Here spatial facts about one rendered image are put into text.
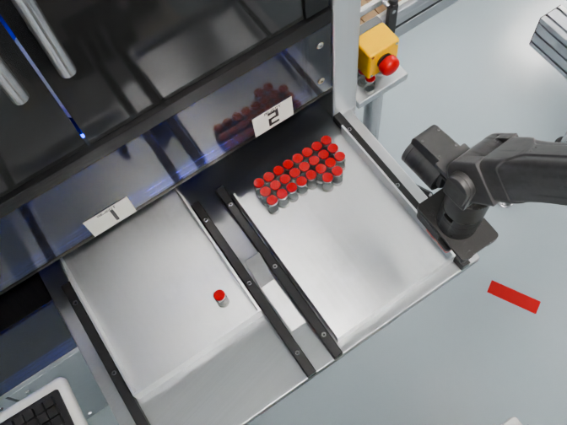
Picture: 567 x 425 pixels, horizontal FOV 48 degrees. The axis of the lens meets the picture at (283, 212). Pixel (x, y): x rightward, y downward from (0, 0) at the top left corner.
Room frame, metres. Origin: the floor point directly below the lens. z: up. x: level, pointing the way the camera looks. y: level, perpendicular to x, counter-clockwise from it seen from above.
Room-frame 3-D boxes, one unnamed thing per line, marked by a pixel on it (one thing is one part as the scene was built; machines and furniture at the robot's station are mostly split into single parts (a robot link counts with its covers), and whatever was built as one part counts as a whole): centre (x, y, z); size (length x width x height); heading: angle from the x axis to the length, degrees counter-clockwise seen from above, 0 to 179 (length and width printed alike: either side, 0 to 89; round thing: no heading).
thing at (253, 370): (0.43, 0.08, 0.87); 0.70 x 0.48 x 0.02; 114
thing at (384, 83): (0.82, -0.23, 0.87); 0.14 x 0.13 x 0.02; 24
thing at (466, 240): (0.32, -0.24, 1.19); 0.10 x 0.07 x 0.07; 24
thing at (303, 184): (0.55, -0.05, 0.90); 0.18 x 0.02 x 0.05; 115
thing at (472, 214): (0.32, -0.23, 1.25); 0.07 x 0.06 x 0.07; 28
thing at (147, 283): (0.42, 0.26, 0.90); 0.34 x 0.26 x 0.04; 24
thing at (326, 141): (0.60, -0.04, 0.90); 0.18 x 0.02 x 0.05; 115
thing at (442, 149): (0.35, -0.22, 1.29); 0.11 x 0.09 x 0.12; 28
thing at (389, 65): (0.73, -0.25, 0.99); 0.04 x 0.04 x 0.04; 24
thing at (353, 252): (0.45, -0.10, 0.90); 0.34 x 0.26 x 0.04; 25
